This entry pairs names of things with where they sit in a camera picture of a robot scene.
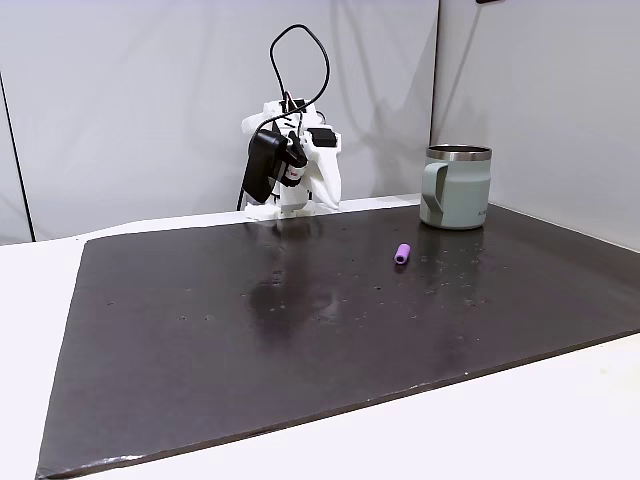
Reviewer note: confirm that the purple pen grip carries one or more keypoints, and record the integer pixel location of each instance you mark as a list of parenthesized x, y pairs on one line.
[(402, 253)]

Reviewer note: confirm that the pale green steel-rimmed mug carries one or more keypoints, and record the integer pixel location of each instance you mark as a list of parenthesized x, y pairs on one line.
[(460, 195)]

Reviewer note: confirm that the black table mat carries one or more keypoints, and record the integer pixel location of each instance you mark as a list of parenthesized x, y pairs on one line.
[(250, 380)]

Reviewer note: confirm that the black oval camera box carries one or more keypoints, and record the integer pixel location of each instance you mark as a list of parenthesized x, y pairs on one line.
[(262, 165)]

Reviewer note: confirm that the black wall-mounted object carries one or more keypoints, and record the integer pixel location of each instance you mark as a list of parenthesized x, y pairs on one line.
[(489, 1)]

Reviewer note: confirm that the black vertical wall strip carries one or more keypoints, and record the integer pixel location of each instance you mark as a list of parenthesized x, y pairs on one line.
[(18, 160)]

